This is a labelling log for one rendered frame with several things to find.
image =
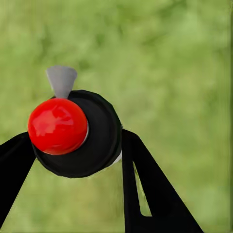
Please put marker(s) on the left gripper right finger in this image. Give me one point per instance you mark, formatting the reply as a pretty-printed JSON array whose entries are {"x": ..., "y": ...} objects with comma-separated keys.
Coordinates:
[{"x": 169, "y": 213}]

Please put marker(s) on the pesticide atomizer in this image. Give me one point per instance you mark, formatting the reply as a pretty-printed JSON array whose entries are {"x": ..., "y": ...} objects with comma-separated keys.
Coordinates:
[{"x": 77, "y": 133}]

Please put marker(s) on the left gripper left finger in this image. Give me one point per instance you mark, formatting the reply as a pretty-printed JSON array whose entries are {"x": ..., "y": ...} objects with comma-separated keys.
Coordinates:
[{"x": 16, "y": 159}]

